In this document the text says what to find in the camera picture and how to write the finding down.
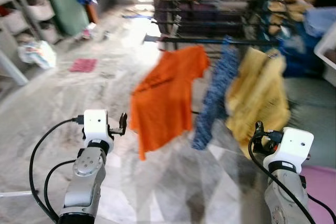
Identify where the black drying rack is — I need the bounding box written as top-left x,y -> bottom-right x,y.
143,0 -> 295,62

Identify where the blue checked shirt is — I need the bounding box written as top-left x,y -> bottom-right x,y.
192,36 -> 239,151

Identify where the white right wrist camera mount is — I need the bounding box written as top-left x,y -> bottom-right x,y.
262,128 -> 314,175

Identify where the long black right arm cable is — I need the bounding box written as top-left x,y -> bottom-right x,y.
248,130 -> 316,224

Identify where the white plastic bag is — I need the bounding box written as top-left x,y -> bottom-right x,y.
18,40 -> 57,70

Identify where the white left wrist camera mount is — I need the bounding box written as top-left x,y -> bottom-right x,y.
83,110 -> 114,148

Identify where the short black right arm cable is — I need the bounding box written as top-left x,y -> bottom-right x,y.
304,193 -> 336,223

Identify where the short black arm cable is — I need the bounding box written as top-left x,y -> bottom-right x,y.
304,193 -> 336,223
44,159 -> 78,222

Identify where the pink mat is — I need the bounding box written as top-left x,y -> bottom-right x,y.
302,165 -> 336,224

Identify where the long black arm cable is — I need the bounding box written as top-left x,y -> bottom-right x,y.
29,118 -> 86,220
248,130 -> 316,224

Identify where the white pole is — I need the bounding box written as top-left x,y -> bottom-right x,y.
0,50 -> 28,86

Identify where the pink cloth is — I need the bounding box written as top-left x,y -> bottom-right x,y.
69,58 -> 98,73

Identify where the grey shelving unit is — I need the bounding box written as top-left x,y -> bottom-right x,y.
0,0 -> 61,46

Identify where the short black left arm cable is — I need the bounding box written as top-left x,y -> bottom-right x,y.
44,159 -> 78,222

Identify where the orange t-shirt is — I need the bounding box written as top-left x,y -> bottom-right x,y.
130,45 -> 211,161

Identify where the light blue folded cloth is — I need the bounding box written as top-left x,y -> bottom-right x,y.
304,6 -> 336,38

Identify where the yellow t-shirt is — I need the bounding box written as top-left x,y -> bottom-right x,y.
226,47 -> 291,159

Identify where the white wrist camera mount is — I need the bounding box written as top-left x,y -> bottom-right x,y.
83,110 -> 114,148
262,128 -> 314,175

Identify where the grey-green sofa cushion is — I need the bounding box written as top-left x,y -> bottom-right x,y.
283,77 -> 336,169

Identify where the white plastic basket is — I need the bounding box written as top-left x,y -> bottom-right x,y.
314,22 -> 336,70

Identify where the purple sofa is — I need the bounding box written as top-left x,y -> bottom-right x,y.
155,0 -> 226,41

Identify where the long black left arm cable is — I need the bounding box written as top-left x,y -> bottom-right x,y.
29,118 -> 86,220

